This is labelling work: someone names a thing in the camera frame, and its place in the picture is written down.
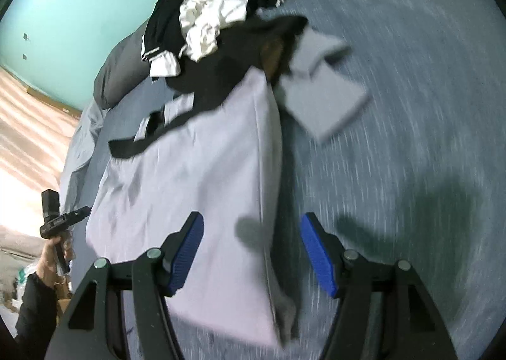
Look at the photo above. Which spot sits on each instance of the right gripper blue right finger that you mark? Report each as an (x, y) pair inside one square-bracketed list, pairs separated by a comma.
[(411, 326)]

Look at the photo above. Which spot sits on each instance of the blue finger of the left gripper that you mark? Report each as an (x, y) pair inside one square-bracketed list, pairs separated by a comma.
[(74, 217)]

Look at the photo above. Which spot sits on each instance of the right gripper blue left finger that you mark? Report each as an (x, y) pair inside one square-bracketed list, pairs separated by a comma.
[(92, 326)]

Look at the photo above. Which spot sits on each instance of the grey and black jacket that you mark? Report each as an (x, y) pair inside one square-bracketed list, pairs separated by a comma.
[(226, 165)]

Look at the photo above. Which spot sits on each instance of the black and white clothes pile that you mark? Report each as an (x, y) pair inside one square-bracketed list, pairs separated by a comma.
[(204, 48)]

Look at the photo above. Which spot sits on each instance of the person's left hand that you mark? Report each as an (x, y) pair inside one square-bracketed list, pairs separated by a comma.
[(47, 266)]

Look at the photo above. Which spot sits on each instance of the left gripper black tracker box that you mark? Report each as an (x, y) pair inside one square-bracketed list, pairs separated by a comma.
[(50, 205)]

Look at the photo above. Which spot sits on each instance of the light grey pillow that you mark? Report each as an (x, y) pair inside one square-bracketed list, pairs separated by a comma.
[(79, 155)]

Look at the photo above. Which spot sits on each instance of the pink curtain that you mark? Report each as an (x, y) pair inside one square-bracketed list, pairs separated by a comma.
[(34, 143)]

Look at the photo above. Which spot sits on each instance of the grey sweatpants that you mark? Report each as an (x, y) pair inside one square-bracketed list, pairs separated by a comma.
[(319, 98)]

